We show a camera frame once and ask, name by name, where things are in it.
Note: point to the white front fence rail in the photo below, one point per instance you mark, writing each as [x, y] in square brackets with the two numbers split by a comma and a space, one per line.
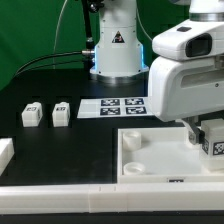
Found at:
[97, 198]

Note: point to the white left corner block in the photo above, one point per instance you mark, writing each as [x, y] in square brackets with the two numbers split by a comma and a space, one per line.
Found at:
[6, 153]

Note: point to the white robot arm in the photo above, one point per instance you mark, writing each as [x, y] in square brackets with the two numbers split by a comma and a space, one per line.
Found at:
[118, 57]

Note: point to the white marker sheet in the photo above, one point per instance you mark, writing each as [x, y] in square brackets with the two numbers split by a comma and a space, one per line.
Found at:
[114, 107]

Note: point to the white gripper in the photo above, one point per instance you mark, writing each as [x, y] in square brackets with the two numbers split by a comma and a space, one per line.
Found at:
[177, 90]

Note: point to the white square tabletop tray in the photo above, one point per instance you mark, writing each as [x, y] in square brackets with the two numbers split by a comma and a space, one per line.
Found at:
[160, 155]

